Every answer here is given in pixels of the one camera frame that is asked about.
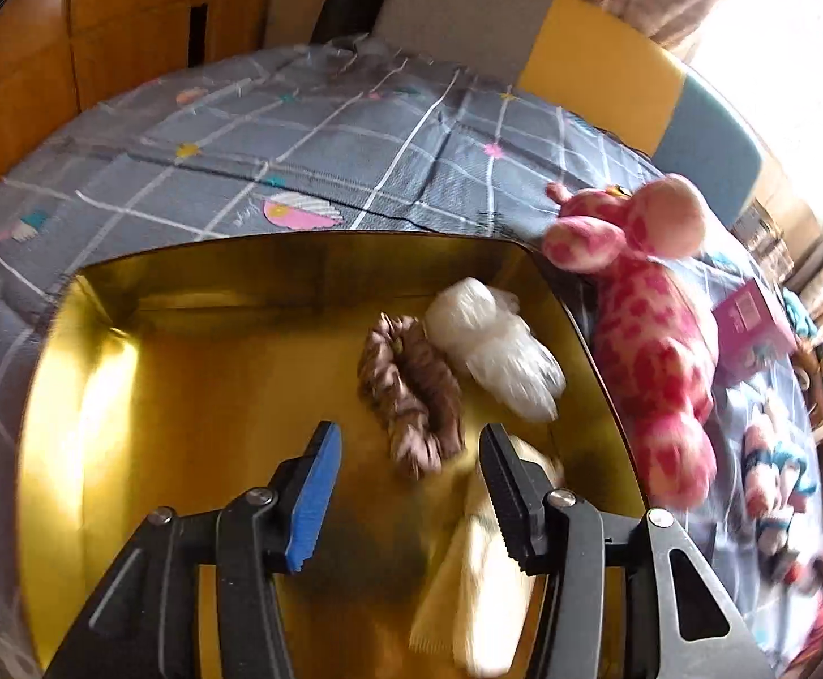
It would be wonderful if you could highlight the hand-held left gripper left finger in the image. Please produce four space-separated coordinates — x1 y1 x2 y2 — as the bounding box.
44 420 345 679

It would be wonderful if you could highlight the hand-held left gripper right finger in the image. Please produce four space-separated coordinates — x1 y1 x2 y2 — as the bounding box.
478 423 777 679

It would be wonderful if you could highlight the brown patterned scrunchie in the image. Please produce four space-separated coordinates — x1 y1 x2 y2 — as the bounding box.
357 311 465 478

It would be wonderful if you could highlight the white plastic bag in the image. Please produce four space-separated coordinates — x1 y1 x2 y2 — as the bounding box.
423 277 567 424

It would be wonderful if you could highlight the gold metal tin box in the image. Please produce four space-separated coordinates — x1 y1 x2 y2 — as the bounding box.
15 232 649 679

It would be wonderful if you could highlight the pink sock roll blue band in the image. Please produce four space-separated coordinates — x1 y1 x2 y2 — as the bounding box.
743 403 784 519

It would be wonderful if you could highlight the white sock roll blue band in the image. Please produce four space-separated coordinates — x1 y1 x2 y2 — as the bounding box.
758 509 809 567

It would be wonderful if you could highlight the pink spotted giraffe plush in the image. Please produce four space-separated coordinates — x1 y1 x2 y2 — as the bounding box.
542 173 722 510

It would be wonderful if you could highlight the purple cardboard box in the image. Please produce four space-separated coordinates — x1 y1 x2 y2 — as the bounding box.
712 279 798 379

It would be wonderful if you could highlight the teal towel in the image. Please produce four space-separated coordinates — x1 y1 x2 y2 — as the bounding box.
783 293 819 341

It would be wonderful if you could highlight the grey plaid bed sheet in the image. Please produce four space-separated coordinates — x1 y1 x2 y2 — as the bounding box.
0 35 823 679

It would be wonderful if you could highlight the grey yellow blue headboard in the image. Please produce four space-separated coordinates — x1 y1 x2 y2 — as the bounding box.
372 0 766 213

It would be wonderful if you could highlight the wooden wardrobe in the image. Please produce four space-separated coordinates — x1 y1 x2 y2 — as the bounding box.
0 0 356 213

